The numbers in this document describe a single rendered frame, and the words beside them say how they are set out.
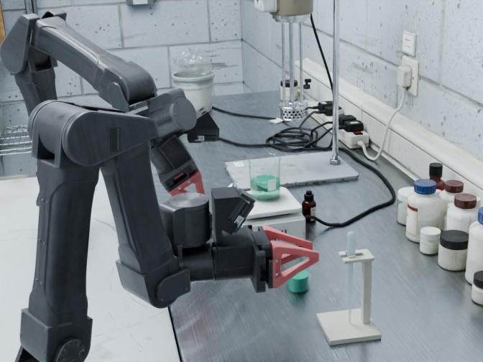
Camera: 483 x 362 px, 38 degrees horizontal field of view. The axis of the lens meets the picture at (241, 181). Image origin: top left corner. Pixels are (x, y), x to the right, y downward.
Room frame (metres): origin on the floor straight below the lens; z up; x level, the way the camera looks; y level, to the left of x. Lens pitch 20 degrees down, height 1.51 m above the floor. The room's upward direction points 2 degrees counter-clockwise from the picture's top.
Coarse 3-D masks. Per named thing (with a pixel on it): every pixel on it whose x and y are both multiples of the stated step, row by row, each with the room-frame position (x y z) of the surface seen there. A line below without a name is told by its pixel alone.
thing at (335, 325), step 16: (352, 256) 0.94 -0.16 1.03; (368, 256) 0.94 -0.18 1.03; (368, 272) 0.95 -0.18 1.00; (368, 288) 0.95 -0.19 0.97; (368, 304) 0.95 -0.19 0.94; (320, 320) 0.96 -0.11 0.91; (336, 320) 0.96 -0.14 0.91; (352, 320) 0.96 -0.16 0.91; (368, 320) 0.95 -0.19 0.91; (336, 336) 0.92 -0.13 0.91; (352, 336) 0.91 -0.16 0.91; (368, 336) 0.91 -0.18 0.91
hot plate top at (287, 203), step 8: (288, 192) 1.31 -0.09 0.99; (280, 200) 1.27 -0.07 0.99; (288, 200) 1.27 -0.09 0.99; (296, 200) 1.27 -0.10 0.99; (256, 208) 1.24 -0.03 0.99; (264, 208) 1.23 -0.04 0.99; (272, 208) 1.23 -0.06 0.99; (280, 208) 1.23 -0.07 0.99; (288, 208) 1.23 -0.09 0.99; (296, 208) 1.23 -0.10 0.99; (248, 216) 1.21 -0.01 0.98; (256, 216) 1.21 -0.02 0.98; (264, 216) 1.21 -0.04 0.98
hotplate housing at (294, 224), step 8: (272, 216) 1.23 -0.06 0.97; (280, 216) 1.23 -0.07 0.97; (288, 216) 1.23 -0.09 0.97; (296, 216) 1.23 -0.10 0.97; (248, 224) 1.21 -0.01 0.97; (256, 224) 1.21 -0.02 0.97; (264, 224) 1.21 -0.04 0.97; (272, 224) 1.21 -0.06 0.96; (280, 224) 1.22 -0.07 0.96; (288, 224) 1.22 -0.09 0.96; (296, 224) 1.22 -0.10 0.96; (304, 224) 1.23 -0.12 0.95; (288, 232) 1.22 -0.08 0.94; (296, 232) 1.22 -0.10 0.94; (304, 232) 1.23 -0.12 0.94; (280, 240) 1.22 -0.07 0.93
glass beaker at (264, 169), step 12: (252, 156) 1.31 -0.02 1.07; (264, 156) 1.32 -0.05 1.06; (276, 156) 1.31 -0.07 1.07; (252, 168) 1.27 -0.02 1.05; (264, 168) 1.26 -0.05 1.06; (276, 168) 1.27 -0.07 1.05; (252, 180) 1.28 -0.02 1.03; (264, 180) 1.26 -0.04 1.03; (276, 180) 1.27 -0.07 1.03; (252, 192) 1.28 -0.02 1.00; (264, 192) 1.26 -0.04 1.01; (276, 192) 1.27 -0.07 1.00
